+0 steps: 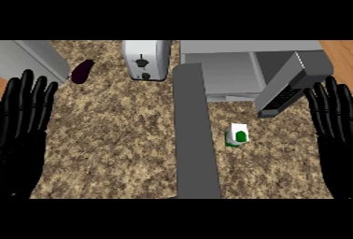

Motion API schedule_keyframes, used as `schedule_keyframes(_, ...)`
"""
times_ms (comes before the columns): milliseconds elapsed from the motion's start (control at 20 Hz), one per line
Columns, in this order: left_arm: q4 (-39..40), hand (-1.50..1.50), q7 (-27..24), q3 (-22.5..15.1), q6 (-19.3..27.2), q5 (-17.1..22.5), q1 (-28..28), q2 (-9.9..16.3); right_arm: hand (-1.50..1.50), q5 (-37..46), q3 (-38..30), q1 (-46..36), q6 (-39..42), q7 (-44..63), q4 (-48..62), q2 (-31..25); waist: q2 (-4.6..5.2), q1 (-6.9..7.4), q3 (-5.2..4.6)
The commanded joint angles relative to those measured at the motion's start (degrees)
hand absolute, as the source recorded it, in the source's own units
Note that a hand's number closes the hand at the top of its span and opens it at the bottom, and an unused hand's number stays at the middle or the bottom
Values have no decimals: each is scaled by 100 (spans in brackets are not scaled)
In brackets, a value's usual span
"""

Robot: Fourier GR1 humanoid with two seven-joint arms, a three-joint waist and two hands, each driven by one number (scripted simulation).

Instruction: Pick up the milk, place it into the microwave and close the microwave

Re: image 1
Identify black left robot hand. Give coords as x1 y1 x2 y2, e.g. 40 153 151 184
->
0 68 59 200

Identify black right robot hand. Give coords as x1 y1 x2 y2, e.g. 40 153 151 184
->
301 76 353 200

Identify white and green milk carton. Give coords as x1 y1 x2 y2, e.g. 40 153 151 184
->
223 122 250 148

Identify grey microwave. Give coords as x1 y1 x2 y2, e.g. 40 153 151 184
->
179 40 335 120

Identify dark grey microwave door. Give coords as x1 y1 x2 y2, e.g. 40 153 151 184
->
173 63 223 200

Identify pale grey appliance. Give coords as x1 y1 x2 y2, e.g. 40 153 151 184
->
0 40 73 84

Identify dark purple eggplant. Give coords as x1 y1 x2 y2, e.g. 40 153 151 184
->
70 59 96 85

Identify silver toaster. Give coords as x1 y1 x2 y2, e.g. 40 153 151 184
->
121 40 174 82

